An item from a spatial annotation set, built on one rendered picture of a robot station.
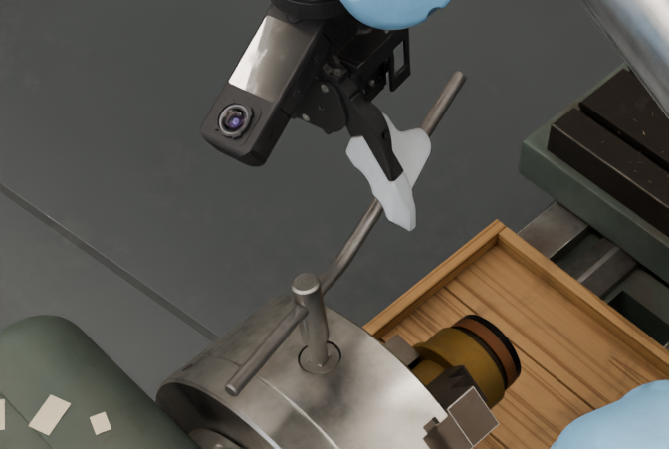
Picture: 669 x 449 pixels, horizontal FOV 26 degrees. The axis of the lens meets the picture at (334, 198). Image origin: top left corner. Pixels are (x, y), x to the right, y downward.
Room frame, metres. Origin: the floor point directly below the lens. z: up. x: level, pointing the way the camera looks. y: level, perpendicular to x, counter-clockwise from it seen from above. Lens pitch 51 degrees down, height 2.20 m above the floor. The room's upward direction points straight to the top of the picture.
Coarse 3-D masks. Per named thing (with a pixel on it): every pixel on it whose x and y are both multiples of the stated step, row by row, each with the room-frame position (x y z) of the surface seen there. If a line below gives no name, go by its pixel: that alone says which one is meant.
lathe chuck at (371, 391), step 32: (256, 320) 0.68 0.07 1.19; (224, 352) 0.64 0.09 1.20; (288, 352) 0.63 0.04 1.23; (352, 352) 0.62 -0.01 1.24; (384, 352) 0.62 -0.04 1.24; (288, 384) 0.59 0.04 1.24; (320, 384) 0.59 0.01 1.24; (352, 384) 0.59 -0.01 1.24; (384, 384) 0.59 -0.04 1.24; (416, 384) 0.60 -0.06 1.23; (320, 416) 0.56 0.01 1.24; (352, 416) 0.57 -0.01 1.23; (384, 416) 0.57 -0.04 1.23; (416, 416) 0.57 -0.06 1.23; (352, 448) 0.54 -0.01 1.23; (384, 448) 0.54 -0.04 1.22; (416, 448) 0.55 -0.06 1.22
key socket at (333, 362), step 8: (328, 344) 0.63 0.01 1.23; (304, 352) 0.63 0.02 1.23; (328, 352) 0.62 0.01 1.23; (336, 352) 0.62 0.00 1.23; (304, 360) 0.62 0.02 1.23; (328, 360) 0.62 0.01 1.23; (336, 360) 0.62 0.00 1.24; (304, 368) 0.61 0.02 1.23; (312, 368) 0.61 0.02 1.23; (320, 368) 0.61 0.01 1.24; (328, 368) 0.61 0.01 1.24
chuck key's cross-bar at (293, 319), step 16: (464, 80) 0.82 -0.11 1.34; (448, 96) 0.81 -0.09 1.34; (432, 112) 0.79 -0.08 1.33; (432, 128) 0.78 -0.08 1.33; (368, 208) 0.71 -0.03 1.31; (368, 224) 0.69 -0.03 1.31; (352, 240) 0.68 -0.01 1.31; (336, 256) 0.67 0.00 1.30; (352, 256) 0.67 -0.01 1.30; (336, 272) 0.65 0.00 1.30; (288, 320) 0.61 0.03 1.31; (272, 336) 0.59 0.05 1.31; (288, 336) 0.60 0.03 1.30; (256, 352) 0.58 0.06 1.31; (272, 352) 0.58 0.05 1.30; (240, 368) 0.56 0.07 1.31; (256, 368) 0.56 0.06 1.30; (240, 384) 0.55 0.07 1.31
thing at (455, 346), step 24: (432, 336) 0.73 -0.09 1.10; (456, 336) 0.72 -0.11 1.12; (480, 336) 0.72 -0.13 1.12; (504, 336) 0.72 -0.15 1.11; (432, 360) 0.70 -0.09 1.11; (456, 360) 0.69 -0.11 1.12; (480, 360) 0.69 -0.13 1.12; (504, 360) 0.70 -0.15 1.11; (480, 384) 0.67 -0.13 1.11; (504, 384) 0.69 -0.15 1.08
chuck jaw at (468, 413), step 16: (448, 368) 0.68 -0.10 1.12; (464, 368) 0.67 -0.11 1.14; (432, 384) 0.66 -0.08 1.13; (448, 384) 0.64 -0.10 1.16; (464, 384) 0.64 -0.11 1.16; (448, 400) 0.61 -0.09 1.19; (464, 400) 0.60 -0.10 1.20; (480, 400) 0.60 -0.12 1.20; (448, 416) 0.59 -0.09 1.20; (464, 416) 0.59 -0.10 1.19; (480, 416) 0.59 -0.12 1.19; (432, 432) 0.56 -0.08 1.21; (448, 432) 0.57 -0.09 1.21; (464, 432) 0.58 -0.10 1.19; (480, 432) 0.58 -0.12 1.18; (432, 448) 0.55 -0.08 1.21; (448, 448) 0.56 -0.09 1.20; (464, 448) 0.56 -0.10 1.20
